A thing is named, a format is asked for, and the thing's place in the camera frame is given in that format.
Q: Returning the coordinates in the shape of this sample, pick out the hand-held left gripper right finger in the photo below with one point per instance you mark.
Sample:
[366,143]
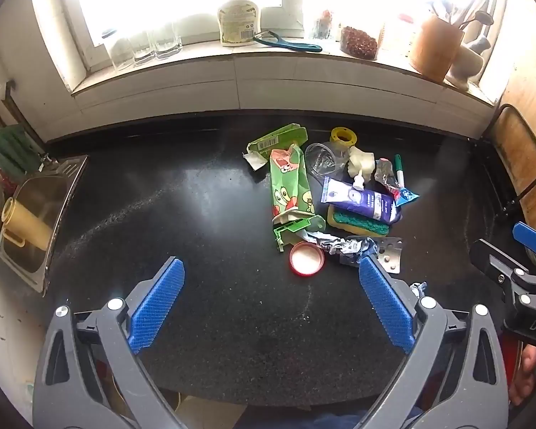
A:
[386,304]

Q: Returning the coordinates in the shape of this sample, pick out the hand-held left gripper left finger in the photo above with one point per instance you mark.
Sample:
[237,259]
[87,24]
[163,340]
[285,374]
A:
[158,299]

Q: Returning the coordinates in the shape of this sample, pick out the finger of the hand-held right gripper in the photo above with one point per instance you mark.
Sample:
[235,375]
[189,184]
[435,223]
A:
[533,239]
[493,259]

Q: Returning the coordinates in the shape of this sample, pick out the yellow green sponge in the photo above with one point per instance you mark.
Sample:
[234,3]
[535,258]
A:
[362,225]

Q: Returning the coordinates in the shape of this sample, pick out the green plastic packaging piece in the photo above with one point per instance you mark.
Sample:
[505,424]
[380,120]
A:
[295,230]

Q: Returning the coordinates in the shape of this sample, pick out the person's right hand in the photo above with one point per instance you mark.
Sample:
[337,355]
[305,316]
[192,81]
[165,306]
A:
[525,375]

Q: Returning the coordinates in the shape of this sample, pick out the small crumpled foil wrapper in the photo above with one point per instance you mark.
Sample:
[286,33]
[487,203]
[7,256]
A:
[417,288]

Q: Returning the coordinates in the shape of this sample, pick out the silver blister pack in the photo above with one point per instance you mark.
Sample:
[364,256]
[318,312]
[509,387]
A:
[391,254]

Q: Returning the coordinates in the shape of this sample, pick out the long crumpled foil wrapper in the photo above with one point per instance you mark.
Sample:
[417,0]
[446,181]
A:
[344,246]

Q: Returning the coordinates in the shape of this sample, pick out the red round lid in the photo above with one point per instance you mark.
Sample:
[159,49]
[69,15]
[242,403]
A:
[307,259]

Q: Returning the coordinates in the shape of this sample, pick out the white purple tube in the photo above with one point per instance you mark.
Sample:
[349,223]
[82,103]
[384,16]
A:
[362,199]

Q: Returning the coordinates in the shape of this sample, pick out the silver blue torn wrapper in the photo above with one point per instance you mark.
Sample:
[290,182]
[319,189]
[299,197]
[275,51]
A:
[391,178]

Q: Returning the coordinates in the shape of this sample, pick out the green marker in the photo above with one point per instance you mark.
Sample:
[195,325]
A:
[399,170]

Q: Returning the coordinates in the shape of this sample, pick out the yellow plastic pitcher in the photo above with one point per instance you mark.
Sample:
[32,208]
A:
[29,225]

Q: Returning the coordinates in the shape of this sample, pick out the green cartoon snack wrapper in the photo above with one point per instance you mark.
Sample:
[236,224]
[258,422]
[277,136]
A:
[290,183]

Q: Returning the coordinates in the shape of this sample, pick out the steel sink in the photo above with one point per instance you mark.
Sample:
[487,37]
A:
[40,196]

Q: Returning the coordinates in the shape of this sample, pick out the clear plastic cup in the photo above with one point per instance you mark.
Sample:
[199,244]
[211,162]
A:
[324,158]

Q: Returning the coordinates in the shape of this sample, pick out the white mortar with pestle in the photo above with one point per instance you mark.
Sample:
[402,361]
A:
[466,62]

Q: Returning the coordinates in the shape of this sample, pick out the green carton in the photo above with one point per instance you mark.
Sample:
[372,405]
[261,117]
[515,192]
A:
[279,138]

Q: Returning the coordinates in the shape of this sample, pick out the green cloth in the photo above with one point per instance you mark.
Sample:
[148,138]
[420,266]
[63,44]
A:
[11,152]

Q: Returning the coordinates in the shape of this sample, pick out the wooden utensil holder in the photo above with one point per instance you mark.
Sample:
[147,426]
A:
[433,49]

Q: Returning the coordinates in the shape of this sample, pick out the kitchen utensils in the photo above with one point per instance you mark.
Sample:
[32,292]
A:
[469,18]

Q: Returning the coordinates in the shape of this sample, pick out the drinking glass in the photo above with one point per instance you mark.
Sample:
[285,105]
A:
[118,53]
[169,42]
[144,51]

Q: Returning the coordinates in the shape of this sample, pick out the jar of red spices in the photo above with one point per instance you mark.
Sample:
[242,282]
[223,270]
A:
[359,44]

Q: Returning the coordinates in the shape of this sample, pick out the clear glass jar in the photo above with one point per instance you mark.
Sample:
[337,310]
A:
[325,27]

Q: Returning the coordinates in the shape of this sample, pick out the white soap bottle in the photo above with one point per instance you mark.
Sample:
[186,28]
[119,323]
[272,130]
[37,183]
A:
[239,18]

